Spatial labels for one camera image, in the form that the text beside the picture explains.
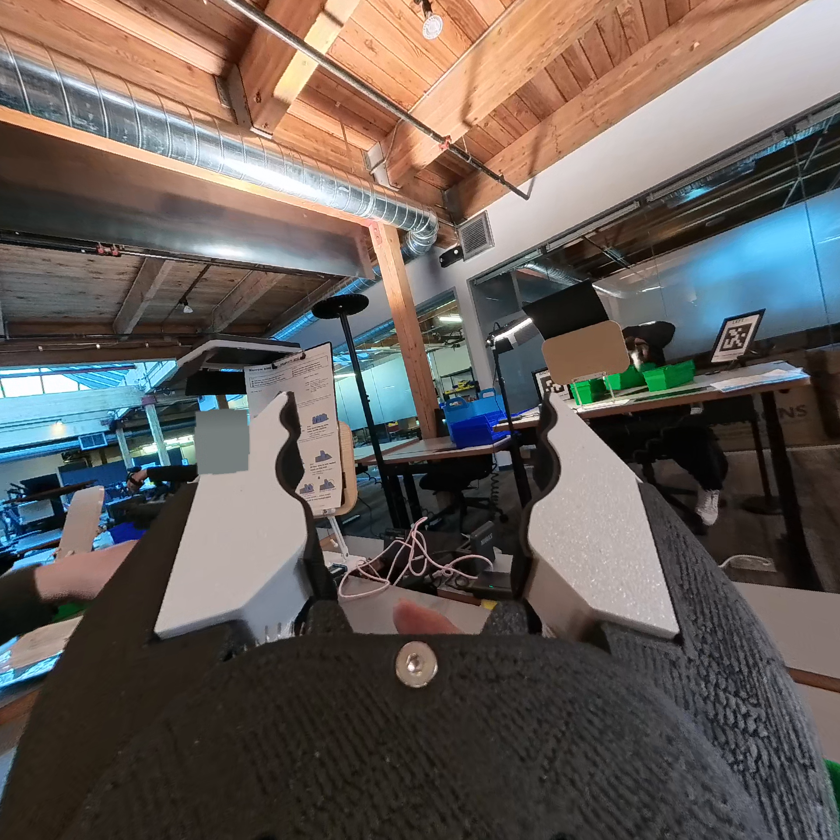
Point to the black office chair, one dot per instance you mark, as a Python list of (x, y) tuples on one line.
[(459, 476)]

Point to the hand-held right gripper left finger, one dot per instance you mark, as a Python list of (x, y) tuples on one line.
[(236, 544)]

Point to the stack of blue bins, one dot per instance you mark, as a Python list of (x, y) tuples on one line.
[(472, 420)]

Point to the printed tag sign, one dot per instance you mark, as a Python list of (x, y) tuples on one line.
[(738, 336), (544, 384)]

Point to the black panel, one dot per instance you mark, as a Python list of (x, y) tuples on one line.
[(564, 308)]

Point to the person's left hand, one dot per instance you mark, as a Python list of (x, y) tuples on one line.
[(85, 571)]

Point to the black floor lamp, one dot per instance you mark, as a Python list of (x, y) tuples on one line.
[(341, 305)]

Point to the black ceiling pipe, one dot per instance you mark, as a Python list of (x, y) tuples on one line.
[(367, 85)]

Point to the black wall speaker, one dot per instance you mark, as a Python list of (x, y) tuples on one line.
[(449, 256)]

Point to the printed cardboard box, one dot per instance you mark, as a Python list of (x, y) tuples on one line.
[(794, 420)]

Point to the silver air duct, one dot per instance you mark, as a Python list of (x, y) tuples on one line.
[(197, 141)]

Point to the black track light rail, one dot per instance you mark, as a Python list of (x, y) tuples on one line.
[(431, 26)]

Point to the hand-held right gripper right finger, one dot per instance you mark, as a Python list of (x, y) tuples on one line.
[(597, 544)]

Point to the black power bank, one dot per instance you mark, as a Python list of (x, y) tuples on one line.
[(493, 581)]

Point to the white papers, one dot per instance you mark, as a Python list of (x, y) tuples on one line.
[(761, 379)]

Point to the black power adapter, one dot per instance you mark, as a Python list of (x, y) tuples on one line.
[(484, 538)]

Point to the instruction poster board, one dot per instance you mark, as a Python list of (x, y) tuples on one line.
[(318, 394)]

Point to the plain wooden post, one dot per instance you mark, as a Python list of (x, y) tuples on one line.
[(407, 328)]

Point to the wooden top desk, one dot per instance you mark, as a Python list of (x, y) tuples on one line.
[(420, 449), (656, 397)]

